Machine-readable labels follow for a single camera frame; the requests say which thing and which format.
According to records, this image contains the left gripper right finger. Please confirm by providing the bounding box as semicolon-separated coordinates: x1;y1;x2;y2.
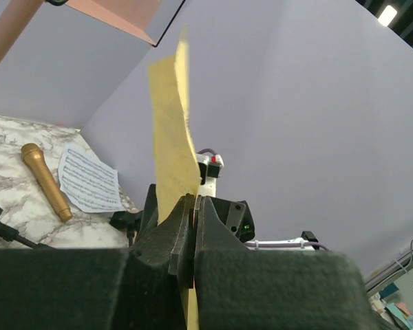
194;197;378;329

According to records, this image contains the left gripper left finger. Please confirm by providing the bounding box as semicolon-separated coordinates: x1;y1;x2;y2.
0;195;194;329

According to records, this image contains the yellow sheet music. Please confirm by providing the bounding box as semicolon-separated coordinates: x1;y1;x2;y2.
147;23;202;330

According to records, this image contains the pink music stand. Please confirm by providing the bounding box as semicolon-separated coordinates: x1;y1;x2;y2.
0;1;185;63

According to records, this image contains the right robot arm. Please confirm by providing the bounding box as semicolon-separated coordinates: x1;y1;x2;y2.
244;230;329;252

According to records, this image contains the black mic stand with clip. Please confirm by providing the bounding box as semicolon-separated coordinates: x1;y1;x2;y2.
109;211;142;247

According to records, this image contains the white sheet music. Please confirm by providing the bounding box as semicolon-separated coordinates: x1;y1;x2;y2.
58;144;125;213

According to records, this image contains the black mic stand empty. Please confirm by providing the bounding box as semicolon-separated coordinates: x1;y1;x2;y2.
0;208;52;250

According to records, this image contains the gold microphone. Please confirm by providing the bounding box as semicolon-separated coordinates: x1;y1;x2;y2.
21;143;73;222

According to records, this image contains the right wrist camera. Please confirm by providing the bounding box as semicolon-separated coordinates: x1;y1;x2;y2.
196;148;224;197

